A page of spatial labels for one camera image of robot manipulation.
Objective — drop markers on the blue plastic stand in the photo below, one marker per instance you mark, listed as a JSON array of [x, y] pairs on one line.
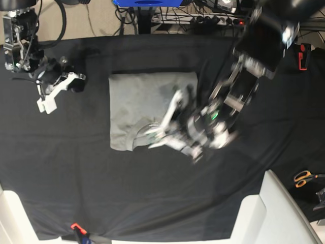
[[147, 3]]

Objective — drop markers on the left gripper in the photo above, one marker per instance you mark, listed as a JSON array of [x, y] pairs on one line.
[[206, 128]]

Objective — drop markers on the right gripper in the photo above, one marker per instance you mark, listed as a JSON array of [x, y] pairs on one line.
[[51, 73]]

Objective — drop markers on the white chair left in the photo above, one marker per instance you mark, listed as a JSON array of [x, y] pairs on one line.
[[15, 224]]

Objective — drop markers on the white chair right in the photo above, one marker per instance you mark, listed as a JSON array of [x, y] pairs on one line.
[[272, 216]]

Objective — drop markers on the black table cloth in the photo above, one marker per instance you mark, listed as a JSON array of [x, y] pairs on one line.
[[64, 171]]

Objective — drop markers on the grey T-shirt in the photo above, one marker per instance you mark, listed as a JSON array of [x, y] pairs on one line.
[[137, 100]]

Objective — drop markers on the white power strip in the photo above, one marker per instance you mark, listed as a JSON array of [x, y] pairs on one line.
[[214, 18]]

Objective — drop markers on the black metal bracket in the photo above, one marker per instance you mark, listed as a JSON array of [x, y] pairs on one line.
[[320, 194]]

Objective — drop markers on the orange handled scissors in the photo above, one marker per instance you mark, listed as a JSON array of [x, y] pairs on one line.
[[304, 177]]

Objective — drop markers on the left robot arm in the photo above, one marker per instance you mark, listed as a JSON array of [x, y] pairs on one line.
[[272, 29]]

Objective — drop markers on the white chair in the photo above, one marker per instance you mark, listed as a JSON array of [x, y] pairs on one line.
[[15, 224], [272, 216]]

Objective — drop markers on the orange black clamp bottom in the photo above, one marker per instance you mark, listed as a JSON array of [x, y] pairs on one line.
[[84, 237]]

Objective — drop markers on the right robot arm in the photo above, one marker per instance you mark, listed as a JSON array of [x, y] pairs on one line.
[[24, 54]]

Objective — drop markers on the red black clamp right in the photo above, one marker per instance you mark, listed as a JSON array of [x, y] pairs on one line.
[[304, 56]]

